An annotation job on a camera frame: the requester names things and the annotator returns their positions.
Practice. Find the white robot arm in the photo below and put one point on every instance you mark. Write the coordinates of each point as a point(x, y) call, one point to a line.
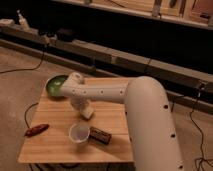
point(152, 133)

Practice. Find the white sponge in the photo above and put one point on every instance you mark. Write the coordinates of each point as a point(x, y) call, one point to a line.
point(88, 118)

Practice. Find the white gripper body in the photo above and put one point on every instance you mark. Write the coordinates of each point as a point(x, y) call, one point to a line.
point(79, 103)

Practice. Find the dark snack bar package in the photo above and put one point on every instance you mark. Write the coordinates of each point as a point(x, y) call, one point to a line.
point(100, 135)

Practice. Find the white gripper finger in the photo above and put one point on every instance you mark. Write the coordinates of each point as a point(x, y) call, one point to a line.
point(87, 112)

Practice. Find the green bowl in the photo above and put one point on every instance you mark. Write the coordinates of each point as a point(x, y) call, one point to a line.
point(54, 84)

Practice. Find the white spray bottle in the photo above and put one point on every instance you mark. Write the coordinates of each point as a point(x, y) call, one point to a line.
point(23, 22)

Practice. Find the wooden table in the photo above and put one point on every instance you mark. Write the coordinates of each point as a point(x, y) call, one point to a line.
point(55, 146)

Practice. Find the clear plastic cup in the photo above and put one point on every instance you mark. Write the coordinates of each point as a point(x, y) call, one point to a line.
point(79, 133)

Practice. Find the black device on ledge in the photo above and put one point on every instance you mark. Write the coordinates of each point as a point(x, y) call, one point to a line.
point(65, 35)

